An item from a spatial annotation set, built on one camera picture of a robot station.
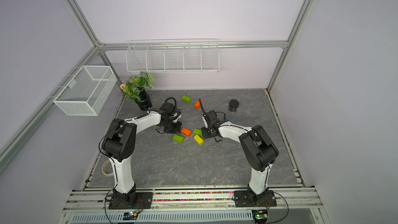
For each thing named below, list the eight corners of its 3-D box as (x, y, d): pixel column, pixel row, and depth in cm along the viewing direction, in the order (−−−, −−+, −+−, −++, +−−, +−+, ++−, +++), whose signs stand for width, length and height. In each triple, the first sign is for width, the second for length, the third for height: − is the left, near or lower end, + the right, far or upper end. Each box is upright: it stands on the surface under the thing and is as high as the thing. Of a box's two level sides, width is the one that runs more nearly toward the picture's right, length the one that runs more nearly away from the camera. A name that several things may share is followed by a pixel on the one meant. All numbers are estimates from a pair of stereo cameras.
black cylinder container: (229, 111, 110) (230, 107, 107) (228, 104, 115) (229, 99, 111) (238, 111, 110) (239, 107, 107) (237, 104, 115) (238, 99, 111)
